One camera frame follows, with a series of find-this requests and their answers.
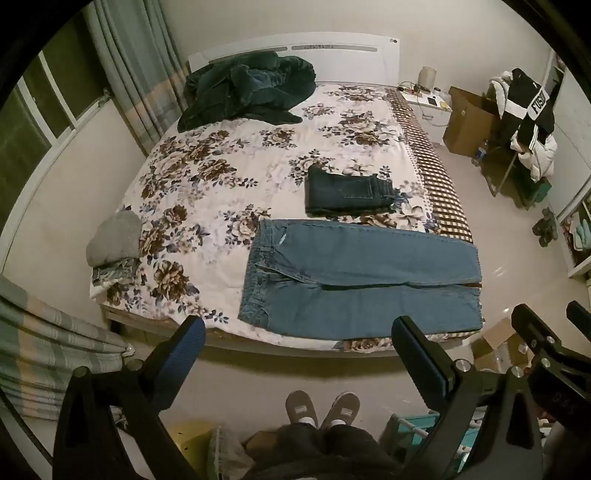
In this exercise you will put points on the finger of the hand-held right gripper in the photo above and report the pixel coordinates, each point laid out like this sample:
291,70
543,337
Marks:
581,316
531,325

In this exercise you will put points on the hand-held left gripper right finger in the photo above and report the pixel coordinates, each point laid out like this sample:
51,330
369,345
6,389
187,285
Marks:
415,357

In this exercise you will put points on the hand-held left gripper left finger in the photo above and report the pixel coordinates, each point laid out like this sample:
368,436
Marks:
184,346

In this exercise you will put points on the light blue jeans pants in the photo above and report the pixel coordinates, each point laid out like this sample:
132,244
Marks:
369,270

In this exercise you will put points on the small open cardboard box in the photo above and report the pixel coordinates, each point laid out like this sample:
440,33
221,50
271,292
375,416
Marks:
494,341

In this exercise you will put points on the teal plastic crate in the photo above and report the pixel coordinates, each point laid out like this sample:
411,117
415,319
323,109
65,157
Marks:
415,422

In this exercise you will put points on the pale green folded clothes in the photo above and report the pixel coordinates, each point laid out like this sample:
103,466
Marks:
582,233

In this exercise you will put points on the person's right slipper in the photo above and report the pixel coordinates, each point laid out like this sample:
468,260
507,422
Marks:
341,410

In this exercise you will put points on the person's slipper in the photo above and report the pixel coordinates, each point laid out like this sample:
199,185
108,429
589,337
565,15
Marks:
300,408
341,410

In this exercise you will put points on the dark green plush slippers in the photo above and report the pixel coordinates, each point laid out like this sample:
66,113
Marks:
545,228

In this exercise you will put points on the yellow box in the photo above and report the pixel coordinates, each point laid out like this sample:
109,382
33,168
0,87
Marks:
189,443

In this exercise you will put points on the blue patterned cloth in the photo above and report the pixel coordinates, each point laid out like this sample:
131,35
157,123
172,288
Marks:
113,275

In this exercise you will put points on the person's left slipper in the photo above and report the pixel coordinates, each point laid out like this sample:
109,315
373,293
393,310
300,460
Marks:
300,408

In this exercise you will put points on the grey cloth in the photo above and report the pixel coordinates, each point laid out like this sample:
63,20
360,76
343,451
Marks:
113,237

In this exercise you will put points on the green storage box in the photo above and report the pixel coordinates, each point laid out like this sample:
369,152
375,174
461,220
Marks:
539,190

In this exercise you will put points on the person's legs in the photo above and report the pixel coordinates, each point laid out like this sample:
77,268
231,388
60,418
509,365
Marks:
318,454

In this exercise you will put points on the grey-green striped curtain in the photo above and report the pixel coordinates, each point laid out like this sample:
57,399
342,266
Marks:
134,69
46,346

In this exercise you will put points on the wooden chair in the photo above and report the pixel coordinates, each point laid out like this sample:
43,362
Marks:
504,173

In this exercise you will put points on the floral bedspread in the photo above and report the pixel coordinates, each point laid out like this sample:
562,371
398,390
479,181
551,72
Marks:
221,175

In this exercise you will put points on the plastic water bottle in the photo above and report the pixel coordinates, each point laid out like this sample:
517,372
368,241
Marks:
480,156

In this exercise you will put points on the white wardrobe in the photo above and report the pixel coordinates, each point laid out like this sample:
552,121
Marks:
575,138

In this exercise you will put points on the dark blue folded jeans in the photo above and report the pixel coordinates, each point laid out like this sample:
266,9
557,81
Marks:
341,191

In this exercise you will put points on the large brown cardboard box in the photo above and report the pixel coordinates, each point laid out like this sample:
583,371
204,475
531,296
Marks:
466,124

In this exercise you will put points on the black and white jacket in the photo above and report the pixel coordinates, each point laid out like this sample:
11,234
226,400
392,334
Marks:
519,110

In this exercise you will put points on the white nightstand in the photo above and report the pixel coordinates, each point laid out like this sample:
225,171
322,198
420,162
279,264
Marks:
431,114

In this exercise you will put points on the window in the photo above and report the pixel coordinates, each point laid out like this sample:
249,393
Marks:
27,138

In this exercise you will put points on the dark green jacket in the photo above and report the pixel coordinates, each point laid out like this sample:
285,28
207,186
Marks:
244,87

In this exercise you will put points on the beige table lamp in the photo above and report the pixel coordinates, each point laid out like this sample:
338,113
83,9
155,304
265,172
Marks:
427,76

